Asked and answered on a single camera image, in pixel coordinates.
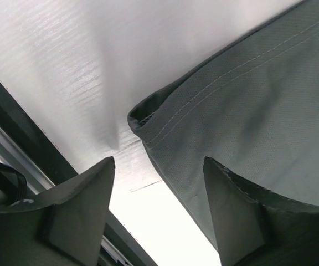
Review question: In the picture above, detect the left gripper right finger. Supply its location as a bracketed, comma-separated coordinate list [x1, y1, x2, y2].
[203, 157, 319, 265]

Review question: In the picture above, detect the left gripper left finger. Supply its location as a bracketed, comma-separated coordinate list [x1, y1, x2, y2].
[0, 157, 115, 265]

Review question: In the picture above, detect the dark grey t shirt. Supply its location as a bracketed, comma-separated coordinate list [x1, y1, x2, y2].
[128, 1, 319, 244]

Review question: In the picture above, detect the front aluminium rail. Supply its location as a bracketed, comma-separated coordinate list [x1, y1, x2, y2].
[0, 129, 130, 265]

